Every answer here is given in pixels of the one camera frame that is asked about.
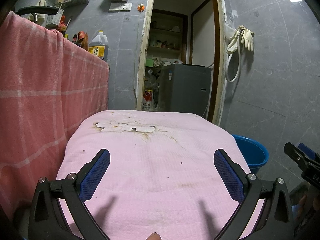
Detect person's right hand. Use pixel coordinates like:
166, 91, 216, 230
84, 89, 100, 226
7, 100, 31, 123
290, 181, 319, 239

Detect blue plastic bucket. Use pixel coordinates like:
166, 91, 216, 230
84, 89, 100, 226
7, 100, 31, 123
233, 134, 269, 174

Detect pink floral table cloth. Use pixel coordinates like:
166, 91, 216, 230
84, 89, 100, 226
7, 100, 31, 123
57, 111, 249, 239

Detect grey washing machine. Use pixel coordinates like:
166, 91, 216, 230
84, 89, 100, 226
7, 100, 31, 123
158, 63, 212, 118

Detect red white rice sack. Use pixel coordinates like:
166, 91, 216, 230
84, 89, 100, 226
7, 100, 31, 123
142, 89, 154, 111

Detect white rubber gloves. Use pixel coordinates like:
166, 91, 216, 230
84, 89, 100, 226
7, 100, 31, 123
227, 25, 254, 54

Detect pink checked towel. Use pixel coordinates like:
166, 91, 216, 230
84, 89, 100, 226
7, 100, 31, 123
1, 12, 109, 218

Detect green box on shelf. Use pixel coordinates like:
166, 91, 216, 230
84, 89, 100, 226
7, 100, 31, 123
145, 59, 154, 67

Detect brown sauce packet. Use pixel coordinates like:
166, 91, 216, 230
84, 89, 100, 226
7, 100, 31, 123
77, 31, 88, 51

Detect large soy sauce jug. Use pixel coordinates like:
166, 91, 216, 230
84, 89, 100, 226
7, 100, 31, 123
88, 30, 108, 62

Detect dark sauce bottle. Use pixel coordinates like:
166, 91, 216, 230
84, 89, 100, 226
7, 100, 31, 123
72, 34, 78, 44

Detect metal grater box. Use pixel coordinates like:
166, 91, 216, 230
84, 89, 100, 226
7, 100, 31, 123
46, 8, 63, 28

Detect wooden door frame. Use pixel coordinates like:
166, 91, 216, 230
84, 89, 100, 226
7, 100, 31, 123
134, 0, 226, 126

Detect white hose loop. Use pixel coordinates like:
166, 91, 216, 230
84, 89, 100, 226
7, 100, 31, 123
224, 38, 242, 83

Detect orange wall hook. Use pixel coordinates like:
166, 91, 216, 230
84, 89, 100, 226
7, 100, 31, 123
137, 3, 145, 13

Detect wall switch plate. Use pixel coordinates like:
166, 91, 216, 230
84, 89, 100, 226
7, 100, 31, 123
109, 2, 132, 12

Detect black pan handle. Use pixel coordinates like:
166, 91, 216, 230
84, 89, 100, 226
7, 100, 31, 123
16, 6, 59, 16

